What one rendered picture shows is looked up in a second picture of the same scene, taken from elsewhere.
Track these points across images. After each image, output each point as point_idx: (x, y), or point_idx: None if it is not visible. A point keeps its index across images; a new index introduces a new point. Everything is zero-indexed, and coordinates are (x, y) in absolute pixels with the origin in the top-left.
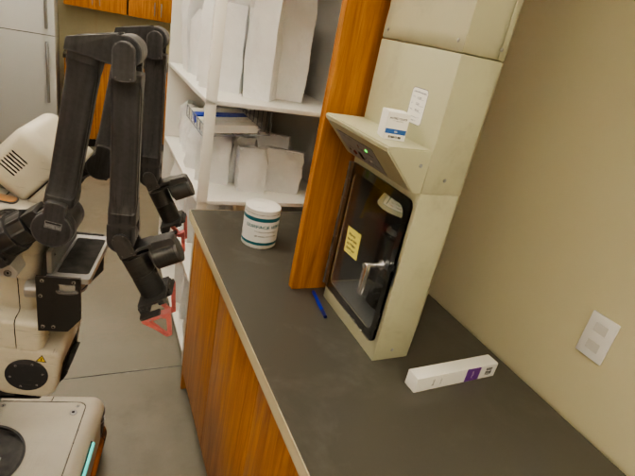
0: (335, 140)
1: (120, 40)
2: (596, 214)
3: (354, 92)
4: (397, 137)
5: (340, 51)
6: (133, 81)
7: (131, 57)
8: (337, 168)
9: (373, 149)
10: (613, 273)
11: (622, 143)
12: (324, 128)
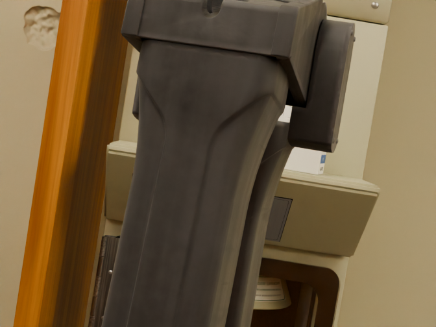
0: (63, 200)
1: (321, 17)
2: (377, 218)
3: (84, 91)
4: (322, 168)
5: (87, 10)
6: (336, 145)
7: (348, 71)
8: (58, 261)
9: (303, 198)
10: (420, 283)
11: (385, 124)
12: (61, 180)
